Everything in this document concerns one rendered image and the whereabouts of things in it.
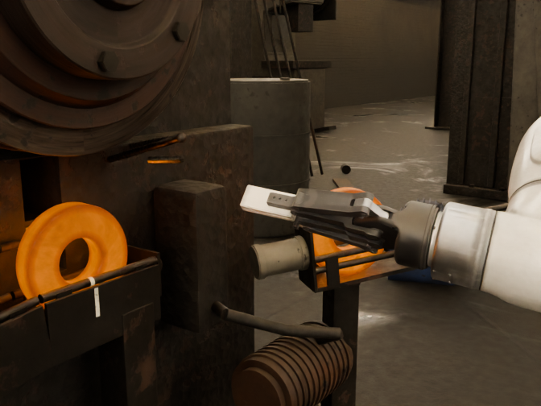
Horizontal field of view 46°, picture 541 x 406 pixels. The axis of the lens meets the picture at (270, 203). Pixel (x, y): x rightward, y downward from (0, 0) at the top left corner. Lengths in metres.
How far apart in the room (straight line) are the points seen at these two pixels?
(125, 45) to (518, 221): 0.48
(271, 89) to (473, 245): 2.85
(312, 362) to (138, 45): 0.58
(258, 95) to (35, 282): 2.73
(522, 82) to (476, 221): 2.70
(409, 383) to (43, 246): 1.49
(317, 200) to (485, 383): 1.53
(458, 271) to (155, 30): 0.45
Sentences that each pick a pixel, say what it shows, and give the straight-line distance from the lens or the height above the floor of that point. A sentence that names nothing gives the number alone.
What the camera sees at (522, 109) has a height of 0.75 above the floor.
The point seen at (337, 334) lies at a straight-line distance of 1.08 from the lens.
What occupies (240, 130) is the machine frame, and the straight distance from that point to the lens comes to 1.21.
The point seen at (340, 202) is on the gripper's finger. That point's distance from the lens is 0.71.
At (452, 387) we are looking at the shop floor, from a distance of 2.12.
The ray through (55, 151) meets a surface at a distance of 0.81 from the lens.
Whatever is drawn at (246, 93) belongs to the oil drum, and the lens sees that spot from 3.48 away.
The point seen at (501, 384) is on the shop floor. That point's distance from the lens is 2.19.
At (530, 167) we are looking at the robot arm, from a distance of 0.79.
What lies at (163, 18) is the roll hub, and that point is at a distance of 0.82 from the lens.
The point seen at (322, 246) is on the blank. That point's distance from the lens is 1.08.
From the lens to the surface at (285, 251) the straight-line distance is 1.05.
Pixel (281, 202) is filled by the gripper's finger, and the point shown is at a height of 0.83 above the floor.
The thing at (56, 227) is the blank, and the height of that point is 0.79.
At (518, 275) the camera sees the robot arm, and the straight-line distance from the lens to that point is 0.69.
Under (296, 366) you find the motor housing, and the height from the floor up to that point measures 0.52.
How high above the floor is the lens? 1.00
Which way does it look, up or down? 13 degrees down
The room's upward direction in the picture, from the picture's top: straight up
